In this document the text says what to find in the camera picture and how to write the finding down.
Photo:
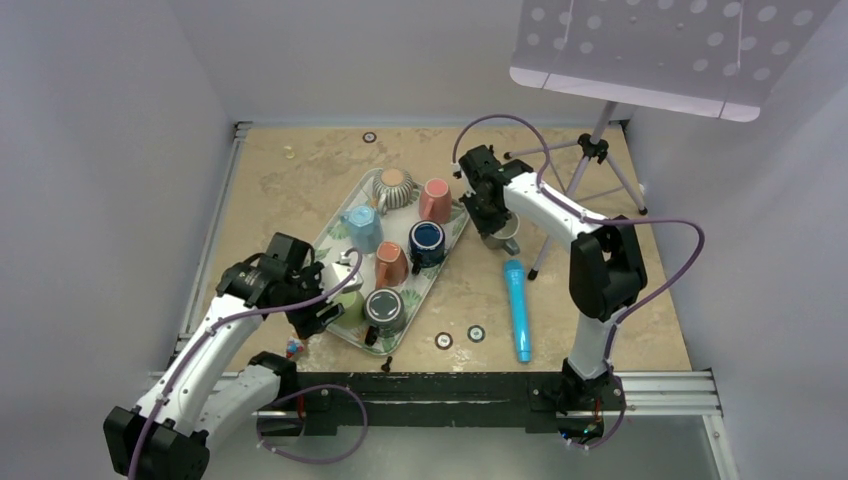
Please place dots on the dark grey angular mug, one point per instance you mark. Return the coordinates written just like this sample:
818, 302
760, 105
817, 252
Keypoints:
504, 239

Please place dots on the pink salmon mug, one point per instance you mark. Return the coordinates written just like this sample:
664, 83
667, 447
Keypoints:
435, 201

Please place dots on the light green mug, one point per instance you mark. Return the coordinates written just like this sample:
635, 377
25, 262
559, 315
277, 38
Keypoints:
353, 316

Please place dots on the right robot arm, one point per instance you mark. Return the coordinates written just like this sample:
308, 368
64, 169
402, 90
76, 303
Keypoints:
606, 268

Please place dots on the black ring marker right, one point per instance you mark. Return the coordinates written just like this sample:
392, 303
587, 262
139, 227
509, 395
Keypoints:
476, 334

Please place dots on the dark grey round mug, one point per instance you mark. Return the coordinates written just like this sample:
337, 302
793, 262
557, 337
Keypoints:
385, 314

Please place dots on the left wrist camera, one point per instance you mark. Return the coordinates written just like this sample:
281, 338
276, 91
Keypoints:
343, 276

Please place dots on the striped grey white mug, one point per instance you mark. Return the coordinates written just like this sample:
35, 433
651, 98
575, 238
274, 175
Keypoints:
392, 189

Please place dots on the lilac music stand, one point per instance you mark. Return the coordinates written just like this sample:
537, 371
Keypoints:
726, 98

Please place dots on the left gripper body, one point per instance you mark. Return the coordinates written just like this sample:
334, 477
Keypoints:
307, 286

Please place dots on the floral serving tray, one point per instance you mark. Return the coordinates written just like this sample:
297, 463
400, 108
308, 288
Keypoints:
406, 231

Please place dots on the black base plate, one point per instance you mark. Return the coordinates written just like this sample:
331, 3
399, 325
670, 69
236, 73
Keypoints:
536, 402

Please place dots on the black ring marker left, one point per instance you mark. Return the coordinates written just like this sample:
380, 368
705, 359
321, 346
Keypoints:
443, 340

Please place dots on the dark blue mug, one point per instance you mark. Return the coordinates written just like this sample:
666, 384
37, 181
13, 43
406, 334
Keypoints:
427, 245

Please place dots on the blue toy microphone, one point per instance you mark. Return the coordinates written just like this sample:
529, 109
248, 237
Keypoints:
515, 277

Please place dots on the small colourful toy figure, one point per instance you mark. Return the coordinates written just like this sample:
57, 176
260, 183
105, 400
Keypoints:
295, 348

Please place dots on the light blue mug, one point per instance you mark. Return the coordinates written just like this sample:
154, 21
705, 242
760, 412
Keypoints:
364, 227

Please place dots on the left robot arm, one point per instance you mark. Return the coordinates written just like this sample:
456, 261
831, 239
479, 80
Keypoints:
172, 429

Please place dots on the orange floral mug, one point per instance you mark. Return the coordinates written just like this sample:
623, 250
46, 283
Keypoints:
391, 265

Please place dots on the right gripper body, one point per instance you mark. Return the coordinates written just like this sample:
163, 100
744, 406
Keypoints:
487, 218

